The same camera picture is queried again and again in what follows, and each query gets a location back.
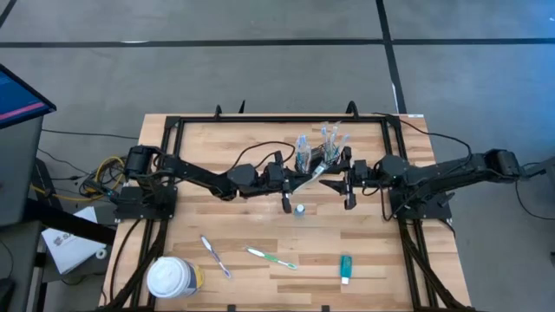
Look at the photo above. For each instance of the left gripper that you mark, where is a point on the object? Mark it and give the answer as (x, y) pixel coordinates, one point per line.
(274, 177)

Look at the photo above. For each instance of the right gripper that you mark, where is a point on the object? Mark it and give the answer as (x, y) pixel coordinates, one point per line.
(361, 173)

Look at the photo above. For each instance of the orange white toothbrush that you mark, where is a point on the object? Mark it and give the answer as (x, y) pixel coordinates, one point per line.
(308, 151)

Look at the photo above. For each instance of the teal white toothbrush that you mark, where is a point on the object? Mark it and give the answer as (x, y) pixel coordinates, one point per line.
(336, 128)

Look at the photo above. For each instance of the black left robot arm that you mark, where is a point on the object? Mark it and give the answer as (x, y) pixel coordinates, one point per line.
(195, 171)

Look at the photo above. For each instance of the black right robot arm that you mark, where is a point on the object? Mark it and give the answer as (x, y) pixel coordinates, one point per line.
(446, 167)

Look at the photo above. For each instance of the teal mouthwash bottle white cap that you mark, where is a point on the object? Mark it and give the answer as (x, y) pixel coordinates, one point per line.
(299, 211)

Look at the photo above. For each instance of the teal toothpaste tube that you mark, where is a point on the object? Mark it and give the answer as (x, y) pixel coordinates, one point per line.
(345, 266)

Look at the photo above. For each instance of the white table corner label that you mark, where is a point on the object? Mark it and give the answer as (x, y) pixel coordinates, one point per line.
(416, 115)

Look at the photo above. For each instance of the purple white wrapped toothbrush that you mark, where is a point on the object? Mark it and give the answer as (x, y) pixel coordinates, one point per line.
(214, 255)

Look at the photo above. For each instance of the white lidded wipes canister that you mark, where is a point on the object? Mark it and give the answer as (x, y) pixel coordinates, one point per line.
(171, 277)

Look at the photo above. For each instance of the grey stand leg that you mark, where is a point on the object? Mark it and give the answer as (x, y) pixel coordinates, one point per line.
(542, 167)

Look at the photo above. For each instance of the white tape roll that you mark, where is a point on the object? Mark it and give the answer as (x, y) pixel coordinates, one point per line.
(98, 253)

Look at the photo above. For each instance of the black desk beam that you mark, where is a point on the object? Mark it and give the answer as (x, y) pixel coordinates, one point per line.
(65, 221)

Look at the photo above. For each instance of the white printed booklet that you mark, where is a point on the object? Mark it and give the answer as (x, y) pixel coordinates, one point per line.
(69, 253)

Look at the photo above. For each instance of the grey cabinet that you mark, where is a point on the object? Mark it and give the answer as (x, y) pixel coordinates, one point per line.
(17, 173)

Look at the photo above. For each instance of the monitor with blue screen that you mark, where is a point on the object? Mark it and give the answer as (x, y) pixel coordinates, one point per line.
(17, 99)

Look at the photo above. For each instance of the black aluminium table frame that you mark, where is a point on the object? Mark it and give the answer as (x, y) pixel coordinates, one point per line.
(282, 118)

